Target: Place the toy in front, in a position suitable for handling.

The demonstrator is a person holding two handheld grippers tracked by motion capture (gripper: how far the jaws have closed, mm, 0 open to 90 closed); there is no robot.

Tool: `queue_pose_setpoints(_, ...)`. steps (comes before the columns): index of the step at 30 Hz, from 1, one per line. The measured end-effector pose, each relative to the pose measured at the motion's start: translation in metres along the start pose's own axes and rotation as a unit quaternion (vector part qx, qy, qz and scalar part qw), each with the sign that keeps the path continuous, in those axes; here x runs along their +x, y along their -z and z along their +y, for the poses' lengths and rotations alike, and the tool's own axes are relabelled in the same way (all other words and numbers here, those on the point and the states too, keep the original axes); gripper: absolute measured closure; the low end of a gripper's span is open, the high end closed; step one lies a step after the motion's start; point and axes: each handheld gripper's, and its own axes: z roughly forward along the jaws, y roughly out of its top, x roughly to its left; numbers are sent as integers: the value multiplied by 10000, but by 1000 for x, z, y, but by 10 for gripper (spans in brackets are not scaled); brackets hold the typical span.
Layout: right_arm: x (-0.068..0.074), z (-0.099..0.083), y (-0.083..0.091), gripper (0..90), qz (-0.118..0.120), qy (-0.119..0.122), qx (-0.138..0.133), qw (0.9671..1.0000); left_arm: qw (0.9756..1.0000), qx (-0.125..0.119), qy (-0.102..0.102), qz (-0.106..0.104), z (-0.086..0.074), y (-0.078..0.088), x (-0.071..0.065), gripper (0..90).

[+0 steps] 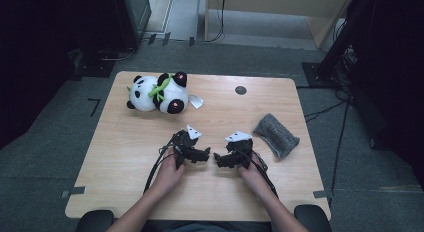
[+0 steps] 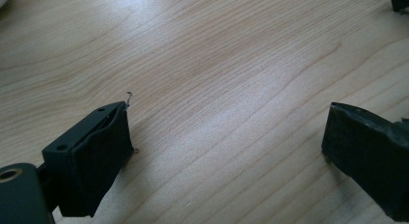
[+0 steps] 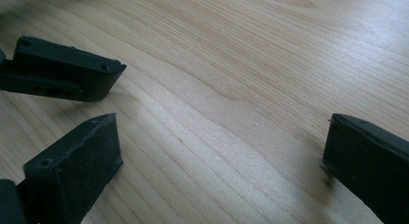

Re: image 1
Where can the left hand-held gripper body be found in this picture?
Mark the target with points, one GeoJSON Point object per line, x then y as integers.
{"type": "Point", "coordinates": [184, 143]}

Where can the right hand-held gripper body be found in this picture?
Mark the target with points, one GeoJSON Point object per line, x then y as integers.
{"type": "Point", "coordinates": [240, 146]}

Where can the grey fluffy cloth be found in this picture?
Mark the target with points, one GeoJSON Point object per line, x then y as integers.
{"type": "Point", "coordinates": [276, 135]}

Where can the panda plush toy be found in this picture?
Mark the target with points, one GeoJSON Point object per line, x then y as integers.
{"type": "Point", "coordinates": [160, 92]}

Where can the person's right hand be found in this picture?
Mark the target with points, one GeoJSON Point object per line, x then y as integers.
{"type": "Point", "coordinates": [251, 177]}

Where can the person's left hand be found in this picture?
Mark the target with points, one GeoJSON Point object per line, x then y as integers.
{"type": "Point", "coordinates": [167, 173]}

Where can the black floor tape mark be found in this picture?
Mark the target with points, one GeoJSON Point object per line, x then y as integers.
{"type": "Point", "coordinates": [96, 107]}

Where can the black chair armrest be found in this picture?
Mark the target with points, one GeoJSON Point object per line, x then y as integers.
{"type": "Point", "coordinates": [313, 218]}
{"type": "Point", "coordinates": [95, 221]}

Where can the grey floor tape strip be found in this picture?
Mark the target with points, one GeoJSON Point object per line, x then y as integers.
{"type": "Point", "coordinates": [73, 191]}

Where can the black metal stand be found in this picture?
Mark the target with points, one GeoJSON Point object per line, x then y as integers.
{"type": "Point", "coordinates": [336, 48]}

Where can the light wooden desk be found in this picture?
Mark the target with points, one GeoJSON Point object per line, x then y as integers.
{"type": "Point", "coordinates": [283, 2]}

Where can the dark curtain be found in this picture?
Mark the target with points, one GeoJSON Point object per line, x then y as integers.
{"type": "Point", "coordinates": [393, 75]}
{"type": "Point", "coordinates": [33, 58]}

